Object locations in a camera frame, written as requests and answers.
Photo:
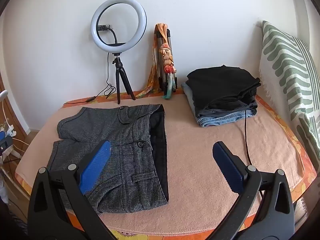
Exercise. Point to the wooden door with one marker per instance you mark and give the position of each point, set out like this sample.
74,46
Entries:
15,115

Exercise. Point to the grey houndstooth short pants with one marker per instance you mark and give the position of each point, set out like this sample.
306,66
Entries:
130,135

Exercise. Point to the green striped white pillow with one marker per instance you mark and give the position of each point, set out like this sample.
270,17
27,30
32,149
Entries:
282,62

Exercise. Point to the peach blanket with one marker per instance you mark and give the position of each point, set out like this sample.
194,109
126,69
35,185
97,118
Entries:
200,167

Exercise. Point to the folded dark grey garment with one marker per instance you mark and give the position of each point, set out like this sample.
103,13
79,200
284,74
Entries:
215,112

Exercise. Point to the white clip lamp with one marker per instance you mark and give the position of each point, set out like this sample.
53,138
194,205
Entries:
3,110

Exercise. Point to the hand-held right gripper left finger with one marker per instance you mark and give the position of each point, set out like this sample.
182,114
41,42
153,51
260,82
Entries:
96,166

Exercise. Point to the blue box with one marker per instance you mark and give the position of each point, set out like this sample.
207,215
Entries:
2,135

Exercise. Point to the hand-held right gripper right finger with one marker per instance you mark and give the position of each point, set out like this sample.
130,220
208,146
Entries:
228,167

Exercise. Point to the small black tripod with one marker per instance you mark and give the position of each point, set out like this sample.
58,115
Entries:
117,80

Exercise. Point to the folded blue jeans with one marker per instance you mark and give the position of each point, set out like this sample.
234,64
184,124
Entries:
220,121

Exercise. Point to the folded silver tripod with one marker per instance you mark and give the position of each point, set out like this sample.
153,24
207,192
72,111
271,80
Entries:
157,55

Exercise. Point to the orange floral bed sheet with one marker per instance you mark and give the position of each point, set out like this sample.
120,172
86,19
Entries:
277,116

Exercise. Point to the orange patterned scarf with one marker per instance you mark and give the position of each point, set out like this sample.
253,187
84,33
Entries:
167,55

